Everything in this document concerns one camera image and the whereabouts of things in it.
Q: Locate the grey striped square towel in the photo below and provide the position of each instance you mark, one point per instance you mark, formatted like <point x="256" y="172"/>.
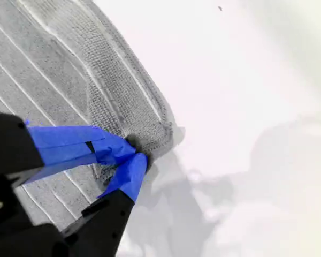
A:
<point x="69" y="80"/>

